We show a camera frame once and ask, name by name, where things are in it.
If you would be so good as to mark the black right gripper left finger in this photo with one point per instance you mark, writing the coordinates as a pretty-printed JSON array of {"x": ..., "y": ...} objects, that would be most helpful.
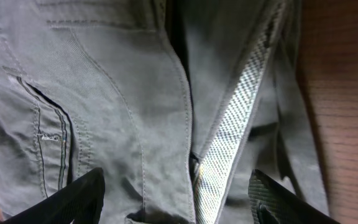
[{"x": 80, "y": 202}]

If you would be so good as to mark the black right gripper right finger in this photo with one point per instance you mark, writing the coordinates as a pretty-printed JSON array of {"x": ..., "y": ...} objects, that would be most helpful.
[{"x": 271, "y": 203}]

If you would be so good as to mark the grey shorts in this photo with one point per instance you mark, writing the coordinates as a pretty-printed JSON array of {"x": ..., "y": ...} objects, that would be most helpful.
[{"x": 177, "y": 101}]

